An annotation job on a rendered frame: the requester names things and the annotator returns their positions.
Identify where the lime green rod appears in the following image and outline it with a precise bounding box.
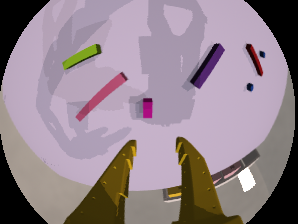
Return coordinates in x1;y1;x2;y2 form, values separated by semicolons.
62;44;101;70

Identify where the small blue cube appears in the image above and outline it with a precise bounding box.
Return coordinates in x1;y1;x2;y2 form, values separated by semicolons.
247;83;254;92
260;51;265;58

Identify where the dark pink rod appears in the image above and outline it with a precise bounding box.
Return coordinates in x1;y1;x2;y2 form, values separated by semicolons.
76;72;127;121

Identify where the purple rod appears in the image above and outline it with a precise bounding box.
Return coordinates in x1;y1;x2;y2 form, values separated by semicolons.
190;43;225;89

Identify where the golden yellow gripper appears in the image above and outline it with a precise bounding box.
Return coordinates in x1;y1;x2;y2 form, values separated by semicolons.
63;137;243;224

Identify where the red rod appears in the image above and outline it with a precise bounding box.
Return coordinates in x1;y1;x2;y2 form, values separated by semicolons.
246;44;263;77

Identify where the magenta rod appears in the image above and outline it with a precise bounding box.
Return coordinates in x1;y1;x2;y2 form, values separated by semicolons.
143;98;153;118

